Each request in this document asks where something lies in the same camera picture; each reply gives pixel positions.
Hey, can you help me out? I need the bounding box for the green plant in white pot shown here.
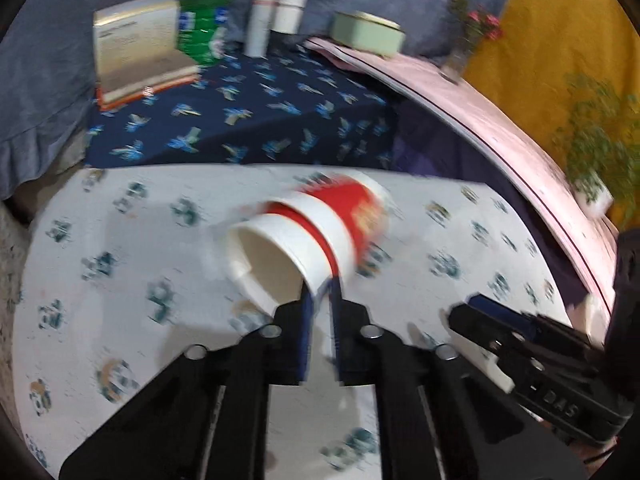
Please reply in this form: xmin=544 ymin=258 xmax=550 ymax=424
xmin=552 ymin=72 xmax=640 ymax=218

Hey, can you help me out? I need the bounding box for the yellow backdrop cloth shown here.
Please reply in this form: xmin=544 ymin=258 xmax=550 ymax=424
xmin=460 ymin=0 xmax=640 ymax=233

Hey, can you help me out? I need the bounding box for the pale green tin box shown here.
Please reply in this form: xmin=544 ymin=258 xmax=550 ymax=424
xmin=329 ymin=11 xmax=406 ymax=58

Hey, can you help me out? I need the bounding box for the red and white paper cup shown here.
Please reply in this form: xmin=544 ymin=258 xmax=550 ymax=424
xmin=225 ymin=170 xmax=399 ymax=311

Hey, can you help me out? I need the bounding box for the glass vase with pink flowers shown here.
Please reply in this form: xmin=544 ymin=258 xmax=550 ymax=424
xmin=440 ymin=0 xmax=504 ymax=84

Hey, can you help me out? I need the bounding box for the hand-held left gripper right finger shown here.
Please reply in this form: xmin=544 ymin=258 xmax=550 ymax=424
xmin=327 ymin=280 xmax=589 ymax=480

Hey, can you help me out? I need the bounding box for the dark purple cloth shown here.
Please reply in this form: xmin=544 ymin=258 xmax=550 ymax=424
xmin=391 ymin=94 xmax=587 ymax=307

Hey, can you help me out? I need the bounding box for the beige cardboard box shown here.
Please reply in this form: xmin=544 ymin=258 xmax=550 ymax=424
xmin=92 ymin=0 xmax=202 ymax=112

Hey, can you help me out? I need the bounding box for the tall white bottle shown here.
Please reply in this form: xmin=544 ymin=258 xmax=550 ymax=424
xmin=244 ymin=0 xmax=279 ymax=58

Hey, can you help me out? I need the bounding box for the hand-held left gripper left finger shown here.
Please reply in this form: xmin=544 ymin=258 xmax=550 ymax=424
xmin=59 ymin=282 xmax=314 ymax=480

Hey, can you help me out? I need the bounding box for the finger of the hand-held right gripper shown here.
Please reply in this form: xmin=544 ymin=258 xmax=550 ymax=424
xmin=446 ymin=304 xmax=556 ymax=393
xmin=467 ymin=294 xmax=603 ymax=356

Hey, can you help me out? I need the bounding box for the pink cloth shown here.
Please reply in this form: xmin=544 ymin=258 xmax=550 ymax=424
xmin=304 ymin=35 xmax=622 ymax=313

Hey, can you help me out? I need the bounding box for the white cylindrical jar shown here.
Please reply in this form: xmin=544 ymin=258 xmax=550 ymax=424
xmin=270 ymin=0 xmax=307 ymax=37

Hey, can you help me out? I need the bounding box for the green tissue pack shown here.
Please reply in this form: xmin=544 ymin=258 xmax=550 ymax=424
xmin=177 ymin=0 xmax=236 ymax=67

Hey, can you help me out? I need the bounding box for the blue grey backdrop cloth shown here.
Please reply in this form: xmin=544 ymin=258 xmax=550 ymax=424
xmin=0 ymin=0 xmax=521 ymax=202

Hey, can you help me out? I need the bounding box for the navy printed cloth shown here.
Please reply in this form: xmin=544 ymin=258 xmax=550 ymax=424
xmin=84 ymin=45 xmax=402 ymax=169

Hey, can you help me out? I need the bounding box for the panda print tablecloth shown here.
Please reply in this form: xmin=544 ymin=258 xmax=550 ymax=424
xmin=10 ymin=162 xmax=581 ymax=480

